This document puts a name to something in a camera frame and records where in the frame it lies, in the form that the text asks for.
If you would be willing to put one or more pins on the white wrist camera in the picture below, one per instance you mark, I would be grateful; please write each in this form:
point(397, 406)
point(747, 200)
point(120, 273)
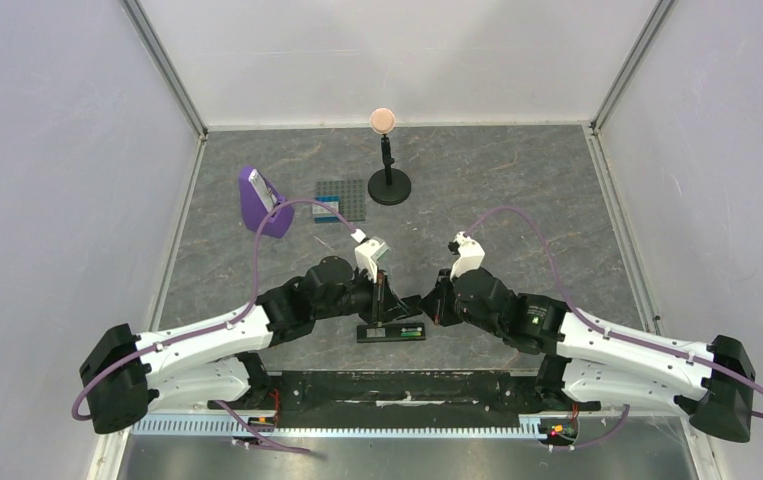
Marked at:
point(367, 252)
point(468, 254)

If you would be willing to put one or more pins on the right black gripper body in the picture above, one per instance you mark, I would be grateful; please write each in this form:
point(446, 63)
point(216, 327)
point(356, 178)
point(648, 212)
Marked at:
point(447, 299)

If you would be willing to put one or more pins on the purple metronome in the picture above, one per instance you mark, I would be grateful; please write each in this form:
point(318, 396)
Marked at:
point(257, 198)

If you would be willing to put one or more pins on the white cable duct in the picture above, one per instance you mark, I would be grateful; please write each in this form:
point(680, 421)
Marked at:
point(223, 425)

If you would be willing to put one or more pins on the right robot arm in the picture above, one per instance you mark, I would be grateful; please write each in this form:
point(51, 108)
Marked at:
point(595, 361)

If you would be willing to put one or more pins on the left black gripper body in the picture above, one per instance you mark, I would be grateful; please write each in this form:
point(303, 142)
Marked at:
point(379, 293)

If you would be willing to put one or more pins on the blue white lego bricks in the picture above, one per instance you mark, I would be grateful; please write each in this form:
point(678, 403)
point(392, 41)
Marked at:
point(326, 210)

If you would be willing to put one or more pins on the black remote control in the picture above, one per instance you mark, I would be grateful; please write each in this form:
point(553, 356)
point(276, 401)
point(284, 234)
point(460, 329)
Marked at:
point(387, 333)

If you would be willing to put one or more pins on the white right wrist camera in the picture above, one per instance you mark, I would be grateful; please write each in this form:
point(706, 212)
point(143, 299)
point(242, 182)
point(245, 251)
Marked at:
point(468, 254)

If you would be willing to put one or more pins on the black base frame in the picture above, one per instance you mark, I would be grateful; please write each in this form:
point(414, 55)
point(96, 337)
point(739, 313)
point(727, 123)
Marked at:
point(403, 399)

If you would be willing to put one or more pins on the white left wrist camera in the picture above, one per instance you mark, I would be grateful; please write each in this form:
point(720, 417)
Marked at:
point(367, 252)

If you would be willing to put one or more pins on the black stand with pink ball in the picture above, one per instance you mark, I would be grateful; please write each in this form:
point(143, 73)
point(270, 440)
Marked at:
point(388, 186)

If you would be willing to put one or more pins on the grey lego baseplate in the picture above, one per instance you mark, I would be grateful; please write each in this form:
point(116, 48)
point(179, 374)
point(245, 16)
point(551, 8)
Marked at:
point(348, 197)

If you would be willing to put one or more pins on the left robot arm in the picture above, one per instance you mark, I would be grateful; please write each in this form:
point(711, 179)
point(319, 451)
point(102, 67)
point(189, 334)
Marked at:
point(128, 375)

